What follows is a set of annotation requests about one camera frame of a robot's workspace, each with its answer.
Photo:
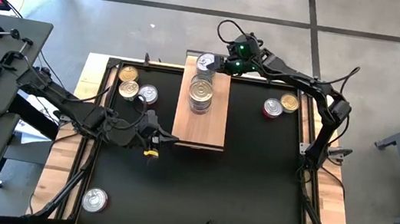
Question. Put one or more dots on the silver lid green label can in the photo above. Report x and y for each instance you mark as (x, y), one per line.
(203, 61)

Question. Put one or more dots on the black aluminium table frame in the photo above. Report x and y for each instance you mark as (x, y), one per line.
(258, 81)

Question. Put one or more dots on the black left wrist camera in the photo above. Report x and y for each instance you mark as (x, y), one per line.
(149, 119)

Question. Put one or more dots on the black rail mount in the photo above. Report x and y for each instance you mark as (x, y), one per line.
(147, 58)

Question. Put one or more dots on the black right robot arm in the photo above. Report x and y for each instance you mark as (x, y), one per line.
(297, 78)

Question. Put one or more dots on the silver cans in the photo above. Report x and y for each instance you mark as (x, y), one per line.
(200, 91)

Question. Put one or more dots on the blue Wild Planet can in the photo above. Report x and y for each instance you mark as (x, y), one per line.
(198, 110)
(199, 105)

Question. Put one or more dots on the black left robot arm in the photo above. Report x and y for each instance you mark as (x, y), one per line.
(80, 111)

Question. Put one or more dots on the yellow tag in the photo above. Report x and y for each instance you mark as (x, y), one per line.
(150, 153)

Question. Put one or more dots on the black desk leg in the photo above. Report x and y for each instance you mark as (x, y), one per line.
(33, 117)

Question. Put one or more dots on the gold lid seafood can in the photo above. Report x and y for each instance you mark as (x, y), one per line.
(128, 74)
(289, 103)

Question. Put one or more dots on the wooden board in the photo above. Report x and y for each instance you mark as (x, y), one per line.
(201, 127)

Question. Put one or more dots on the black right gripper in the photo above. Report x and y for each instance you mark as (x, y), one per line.
(239, 66)

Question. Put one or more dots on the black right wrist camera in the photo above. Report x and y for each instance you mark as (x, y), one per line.
(246, 45)

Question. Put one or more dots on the pale lid green label can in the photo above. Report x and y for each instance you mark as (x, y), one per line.
(128, 89)

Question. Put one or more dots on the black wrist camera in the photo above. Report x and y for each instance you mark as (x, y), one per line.
(246, 45)
(149, 119)

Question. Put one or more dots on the small black desk clamp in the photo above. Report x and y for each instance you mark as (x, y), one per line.
(11, 58)

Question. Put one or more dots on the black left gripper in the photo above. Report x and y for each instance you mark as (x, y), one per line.
(142, 137)

